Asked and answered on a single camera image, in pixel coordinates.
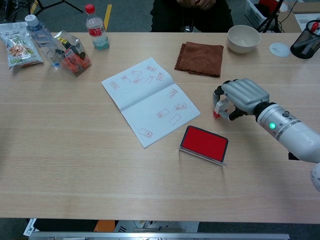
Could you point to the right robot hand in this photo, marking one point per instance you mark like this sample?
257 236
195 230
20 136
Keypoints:
245 93

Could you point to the flat cardboard box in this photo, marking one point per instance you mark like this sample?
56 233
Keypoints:
290 21

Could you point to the open lined stamped notebook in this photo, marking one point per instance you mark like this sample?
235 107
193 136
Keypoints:
145 107

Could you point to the folded brown cloth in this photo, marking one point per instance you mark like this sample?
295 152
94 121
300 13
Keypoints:
200 58

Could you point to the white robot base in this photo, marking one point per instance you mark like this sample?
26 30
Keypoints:
155 226

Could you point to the red label drink bottle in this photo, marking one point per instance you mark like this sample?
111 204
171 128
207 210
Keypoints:
96 31

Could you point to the white and red stamp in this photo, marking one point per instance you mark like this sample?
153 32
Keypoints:
221 106

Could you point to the clear bag orange snacks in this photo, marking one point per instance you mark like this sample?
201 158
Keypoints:
73 60

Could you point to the aluminium profile rail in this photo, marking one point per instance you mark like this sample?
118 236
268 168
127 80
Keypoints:
150 236

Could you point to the white cap water bottle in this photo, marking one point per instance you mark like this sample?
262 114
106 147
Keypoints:
40 35

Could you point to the red ink pad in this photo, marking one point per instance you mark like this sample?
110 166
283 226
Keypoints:
205 142

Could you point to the black tripod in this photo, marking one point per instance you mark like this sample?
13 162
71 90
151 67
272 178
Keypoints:
271 17
50 5

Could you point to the black mesh pen holder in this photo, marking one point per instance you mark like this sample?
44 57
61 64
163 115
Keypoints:
306 47

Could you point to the printed paper sheet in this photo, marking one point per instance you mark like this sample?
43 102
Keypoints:
30 226

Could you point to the printed nut snack bag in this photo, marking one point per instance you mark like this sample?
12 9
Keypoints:
18 47

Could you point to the white plastic basket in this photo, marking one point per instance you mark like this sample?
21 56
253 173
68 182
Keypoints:
253 13

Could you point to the orange object under table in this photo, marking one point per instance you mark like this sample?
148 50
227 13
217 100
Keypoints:
105 225

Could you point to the person in black clothes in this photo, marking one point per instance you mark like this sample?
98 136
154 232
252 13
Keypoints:
170 17

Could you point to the cream bowl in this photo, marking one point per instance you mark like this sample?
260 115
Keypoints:
243 42

